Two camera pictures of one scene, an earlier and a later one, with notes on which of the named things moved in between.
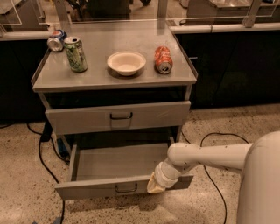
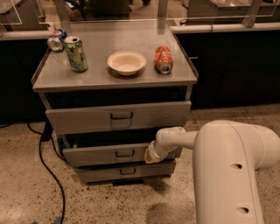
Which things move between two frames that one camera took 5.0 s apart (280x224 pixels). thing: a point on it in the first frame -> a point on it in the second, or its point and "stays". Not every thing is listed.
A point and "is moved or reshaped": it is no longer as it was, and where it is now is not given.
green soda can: (76, 54) stays
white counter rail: (254, 27) stays
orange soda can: (163, 59) stays
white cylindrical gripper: (161, 178) -> (157, 153)
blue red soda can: (56, 42) stays
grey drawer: (113, 169) is moved or reshaped
